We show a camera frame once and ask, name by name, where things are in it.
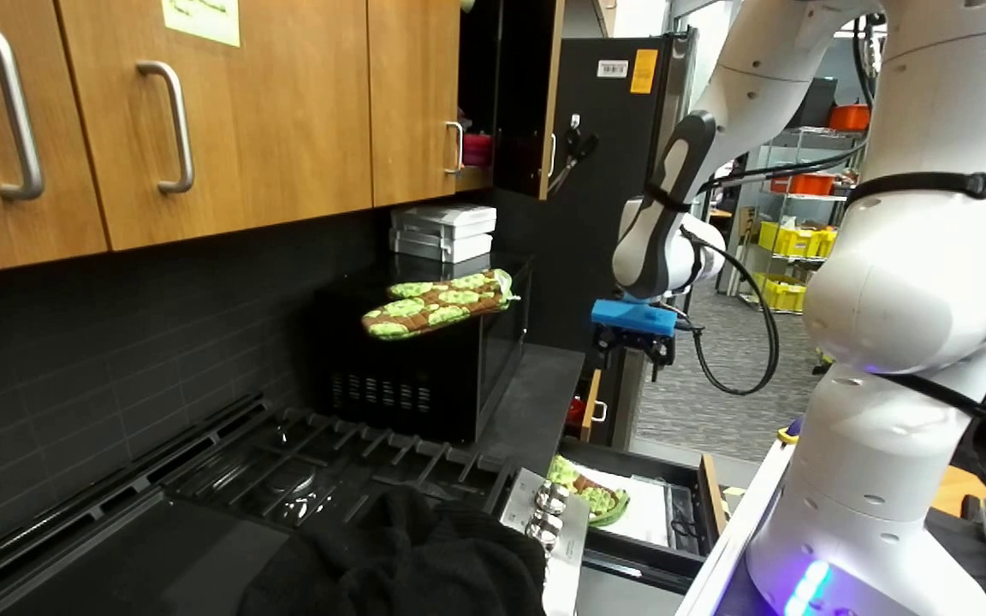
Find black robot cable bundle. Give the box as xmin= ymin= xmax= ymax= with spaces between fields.
xmin=640 ymin=10 xmax=986 ymax=458

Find black gas stove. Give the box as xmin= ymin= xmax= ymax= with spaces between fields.
xmin=0 ymin=390 xmax=593 ymax=616

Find black tall cabinet panel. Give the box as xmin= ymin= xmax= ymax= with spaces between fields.
xmin=542 ymin=29 xmax=699 ymax=353

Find green patterned oven mitt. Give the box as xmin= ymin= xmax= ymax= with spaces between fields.
xmin=544 ymin=452 xmax=634 ymax=530
xmin=360 ymin=267 xmax=523 ymax=345

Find black cloth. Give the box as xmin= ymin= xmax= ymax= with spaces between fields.
xmin=232 ymin=485 xmax=551 ymax=616

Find green sticky note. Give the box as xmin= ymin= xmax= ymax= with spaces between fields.
xmin=156 ymin=0 xmax=244 ymax=51

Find yellow parts bin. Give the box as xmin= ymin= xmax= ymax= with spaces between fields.
xmin=755 ymin=217 xmax=842 ymax=263
xmin=758 ymin=275 xmax=811 ymax=319

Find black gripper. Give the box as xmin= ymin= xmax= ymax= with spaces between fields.
xmin=624 ymin=333 xmax=680 ymax=383

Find yellow sticker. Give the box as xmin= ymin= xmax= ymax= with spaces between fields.
xmin=627 ymin=44 xmax=660 ymax=98

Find white box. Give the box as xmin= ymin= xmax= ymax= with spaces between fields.
xmin=389 ymin=233 xmax=495 ymax=267
xmin=389 ymin=202 xmax=501 ymax=240

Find black steel microwave oven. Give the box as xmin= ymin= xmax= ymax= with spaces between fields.
xmin=316 ymin=269 xmax=532 ymax=452

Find black handled scissors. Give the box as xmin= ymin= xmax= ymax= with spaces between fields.
xmin=544 ymin=109 xmax=603 ymax=195

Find wooden drawer with steel handle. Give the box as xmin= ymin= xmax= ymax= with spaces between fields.
xmin=566 ymin=364 xmax=616 ymax=447

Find small orange storage bin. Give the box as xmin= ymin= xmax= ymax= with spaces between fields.
xmin=790 ymin=166 xmax=839 ymax=198

